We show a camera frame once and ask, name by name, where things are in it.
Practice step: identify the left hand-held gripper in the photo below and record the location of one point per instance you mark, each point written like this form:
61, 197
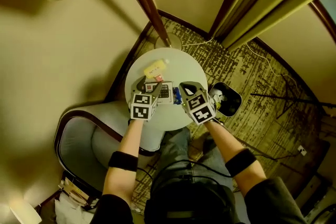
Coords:
143, 107

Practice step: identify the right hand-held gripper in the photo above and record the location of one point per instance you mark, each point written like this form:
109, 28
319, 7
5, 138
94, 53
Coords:
199, 108

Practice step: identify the white wrapper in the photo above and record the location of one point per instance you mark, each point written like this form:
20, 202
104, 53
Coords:
219, 98

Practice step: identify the black waste bin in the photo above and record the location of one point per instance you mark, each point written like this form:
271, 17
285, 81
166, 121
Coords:
232, 102

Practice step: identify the person's right forearm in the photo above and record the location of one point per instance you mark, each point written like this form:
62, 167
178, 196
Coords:
220, 136

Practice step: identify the person's left forearm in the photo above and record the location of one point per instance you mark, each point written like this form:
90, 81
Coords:
131, 136

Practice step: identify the small red packet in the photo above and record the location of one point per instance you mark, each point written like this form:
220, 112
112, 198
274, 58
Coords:
158, 78

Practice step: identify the blue plastic toy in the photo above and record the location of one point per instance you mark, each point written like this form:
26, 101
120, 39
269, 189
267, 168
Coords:
176, 97

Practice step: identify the calculator retail box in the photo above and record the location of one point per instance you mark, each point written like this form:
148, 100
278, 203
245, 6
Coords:
165, 91

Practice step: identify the yellow drink bottle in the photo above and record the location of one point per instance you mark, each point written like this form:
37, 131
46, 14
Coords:
155, 68

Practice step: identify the round white side table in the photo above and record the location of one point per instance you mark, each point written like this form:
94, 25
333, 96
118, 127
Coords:
189, 70

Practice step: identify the person's legs in jeans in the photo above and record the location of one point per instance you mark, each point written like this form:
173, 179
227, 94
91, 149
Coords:
176, 147

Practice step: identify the floor lamp with cream shade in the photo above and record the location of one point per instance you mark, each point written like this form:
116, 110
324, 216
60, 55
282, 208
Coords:
147, 2

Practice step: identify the black light stand tripod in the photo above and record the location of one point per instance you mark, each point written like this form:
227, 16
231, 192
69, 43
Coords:
288, 99

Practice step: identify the white floor power socket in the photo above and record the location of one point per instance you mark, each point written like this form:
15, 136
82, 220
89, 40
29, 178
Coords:
302, 150

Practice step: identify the brown paper bag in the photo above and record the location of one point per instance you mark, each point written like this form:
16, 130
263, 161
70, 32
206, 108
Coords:
73, 191

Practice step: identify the person's black top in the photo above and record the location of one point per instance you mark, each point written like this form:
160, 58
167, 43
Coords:
273, 204

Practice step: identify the white bedding pile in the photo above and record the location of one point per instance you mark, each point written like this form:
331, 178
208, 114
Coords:
68, 212

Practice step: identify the wooden-framed grid window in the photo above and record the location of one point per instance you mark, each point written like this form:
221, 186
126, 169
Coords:
329, 2

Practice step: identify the grey armchair with dark frame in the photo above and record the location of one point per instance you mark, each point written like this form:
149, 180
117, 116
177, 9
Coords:
76, 144

